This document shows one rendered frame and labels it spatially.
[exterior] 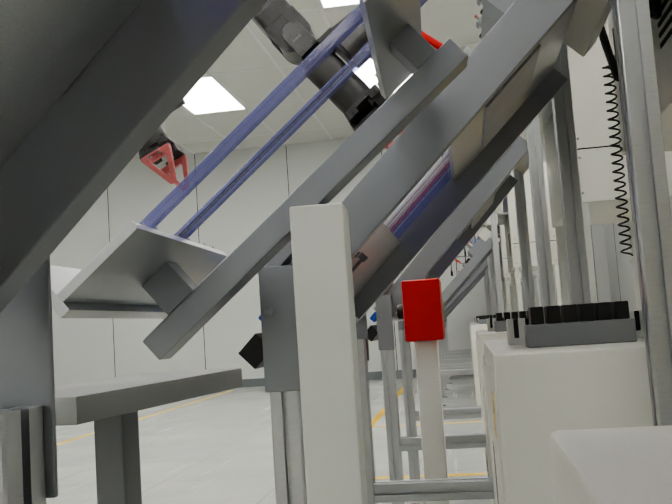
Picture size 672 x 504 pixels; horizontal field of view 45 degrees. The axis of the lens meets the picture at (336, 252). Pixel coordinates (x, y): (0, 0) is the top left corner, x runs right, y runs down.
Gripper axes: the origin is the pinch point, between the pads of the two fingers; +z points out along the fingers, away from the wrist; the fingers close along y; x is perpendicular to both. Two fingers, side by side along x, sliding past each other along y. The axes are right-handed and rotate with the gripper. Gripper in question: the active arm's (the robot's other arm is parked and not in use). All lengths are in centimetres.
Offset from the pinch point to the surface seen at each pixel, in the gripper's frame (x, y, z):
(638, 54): -28.9, -12.7, 15.8
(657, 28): -46, 19, 12
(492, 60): -16.1, -9.9, 2.0
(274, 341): 32.3, -13.8, 9.5
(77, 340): 384, 867, -317
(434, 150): -1.7, -9.7, 5.3
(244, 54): -14, 523, -272
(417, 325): 21, 91, 15
